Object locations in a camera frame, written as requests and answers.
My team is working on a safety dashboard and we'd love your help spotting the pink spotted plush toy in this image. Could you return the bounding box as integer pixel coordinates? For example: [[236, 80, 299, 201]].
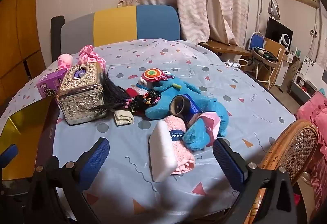
[[57, 45, 106, 70]]

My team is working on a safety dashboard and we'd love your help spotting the red cloth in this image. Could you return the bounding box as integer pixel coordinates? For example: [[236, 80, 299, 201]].
[[125, 87, 140, 98]]

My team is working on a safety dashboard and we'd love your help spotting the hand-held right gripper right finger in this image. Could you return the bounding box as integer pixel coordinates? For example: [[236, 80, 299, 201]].
[[213, 138, 298, 224]]

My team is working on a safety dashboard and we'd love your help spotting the beige sock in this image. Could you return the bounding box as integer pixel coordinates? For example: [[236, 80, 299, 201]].
[[114, 110, 135, 127]]

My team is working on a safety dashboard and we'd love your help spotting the wicker chair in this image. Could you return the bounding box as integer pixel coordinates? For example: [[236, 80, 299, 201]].
[[252, 120, 320, 224]]

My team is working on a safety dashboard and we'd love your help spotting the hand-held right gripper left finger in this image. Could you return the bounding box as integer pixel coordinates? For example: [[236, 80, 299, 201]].
[[27, 137, 111, 224]]

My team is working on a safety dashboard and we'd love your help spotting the white fan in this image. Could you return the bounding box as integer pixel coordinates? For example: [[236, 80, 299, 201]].
[[277, 33, 292, 49]]

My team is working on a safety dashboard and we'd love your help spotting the grey yellow blue chair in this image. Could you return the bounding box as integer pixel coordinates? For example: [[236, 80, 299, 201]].
[[50, 5, 181, 62]]

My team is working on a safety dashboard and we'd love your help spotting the pink bedding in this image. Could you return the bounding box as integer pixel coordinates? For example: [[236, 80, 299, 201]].
[[294, 91, 327, 214]]

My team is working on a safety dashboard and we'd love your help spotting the purple cardboard box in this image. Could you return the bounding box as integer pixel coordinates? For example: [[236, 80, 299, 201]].
[[36, 68, 67, 99]]

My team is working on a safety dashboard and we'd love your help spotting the tape roll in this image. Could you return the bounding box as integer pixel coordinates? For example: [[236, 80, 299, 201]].
[[170, 95, 191, 120]]

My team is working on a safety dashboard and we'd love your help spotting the blue plush toy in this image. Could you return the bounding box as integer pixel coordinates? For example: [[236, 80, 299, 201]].
[[144, 78, 228, 152]]

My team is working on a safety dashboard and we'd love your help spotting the pink towel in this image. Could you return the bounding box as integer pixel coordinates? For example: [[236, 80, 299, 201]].
[[163, 115, 196, 175]]

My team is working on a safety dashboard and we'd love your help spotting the white low cabinet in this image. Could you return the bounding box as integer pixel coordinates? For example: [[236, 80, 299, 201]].
[[289, 61, 320, 104]]

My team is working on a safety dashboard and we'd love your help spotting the light blue patterned tablecloth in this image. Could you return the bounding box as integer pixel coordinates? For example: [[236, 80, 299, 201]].
[[0, 38, 298, 217]]

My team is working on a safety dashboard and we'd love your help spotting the doll with striped hat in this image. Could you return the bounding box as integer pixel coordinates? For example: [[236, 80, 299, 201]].
[[136, 68, 175, 93]]

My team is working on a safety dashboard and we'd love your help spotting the white sponge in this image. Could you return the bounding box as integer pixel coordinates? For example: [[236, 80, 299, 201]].
[[149, 120, 178, 183]]

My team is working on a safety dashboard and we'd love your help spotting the black monitor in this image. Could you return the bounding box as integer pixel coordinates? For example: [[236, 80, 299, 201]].
[[265, 18, 294, 46]]

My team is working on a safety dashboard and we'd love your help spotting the wooden side table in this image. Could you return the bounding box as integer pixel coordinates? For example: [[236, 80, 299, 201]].
[[198, 41, 252, 57]]

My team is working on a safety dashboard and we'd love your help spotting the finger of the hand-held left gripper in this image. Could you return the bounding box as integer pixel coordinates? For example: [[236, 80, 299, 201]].
[[0, 144, 19, 170]]

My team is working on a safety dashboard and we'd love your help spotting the blue folding chair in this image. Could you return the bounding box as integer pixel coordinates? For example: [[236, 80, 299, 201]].
[[246, 31, 265, 61]]

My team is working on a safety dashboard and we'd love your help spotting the silver ornate tissue box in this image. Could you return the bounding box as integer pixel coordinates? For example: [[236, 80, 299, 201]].
[[56, 63, 108, 126]]

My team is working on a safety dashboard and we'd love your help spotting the blue tissue packet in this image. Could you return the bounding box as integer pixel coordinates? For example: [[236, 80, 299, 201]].
[[183, 93, 203, 122]]

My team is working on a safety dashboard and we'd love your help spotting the garment steamer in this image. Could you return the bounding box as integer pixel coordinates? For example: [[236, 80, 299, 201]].
[[257, 0, 280, 33]]

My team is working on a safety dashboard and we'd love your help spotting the brown tin box gold inside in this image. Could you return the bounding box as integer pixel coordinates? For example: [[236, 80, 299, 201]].
[[0, 96, 60, 181]]

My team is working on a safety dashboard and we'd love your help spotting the doll with black hair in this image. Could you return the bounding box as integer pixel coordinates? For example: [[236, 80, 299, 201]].
[[98, 67, 162, 113]]

